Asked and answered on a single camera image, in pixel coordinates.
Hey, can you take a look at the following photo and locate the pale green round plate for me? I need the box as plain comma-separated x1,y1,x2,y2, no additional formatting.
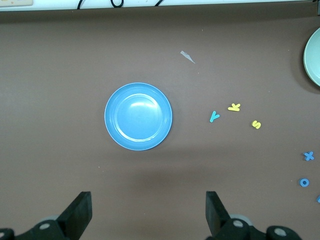
303,26,320,88

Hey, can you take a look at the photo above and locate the brown table cover sheet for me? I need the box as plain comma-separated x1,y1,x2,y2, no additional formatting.
0,4,320,240

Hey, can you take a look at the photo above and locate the light wooden board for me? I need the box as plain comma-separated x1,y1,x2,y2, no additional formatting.
0,0,35,7

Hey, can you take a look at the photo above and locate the grey paper scrap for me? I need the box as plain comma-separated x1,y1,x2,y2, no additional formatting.
180,50,196,64

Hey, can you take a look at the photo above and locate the teal foam letter y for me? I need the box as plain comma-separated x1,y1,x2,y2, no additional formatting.
208,110,221,124

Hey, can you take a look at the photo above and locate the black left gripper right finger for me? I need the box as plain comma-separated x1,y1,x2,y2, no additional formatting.
205,191,270,240

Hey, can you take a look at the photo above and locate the blue round plate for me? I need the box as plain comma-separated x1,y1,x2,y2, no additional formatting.
104,82,174,152

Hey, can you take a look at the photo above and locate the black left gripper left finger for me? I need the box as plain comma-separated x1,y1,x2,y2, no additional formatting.
17,191,93,240

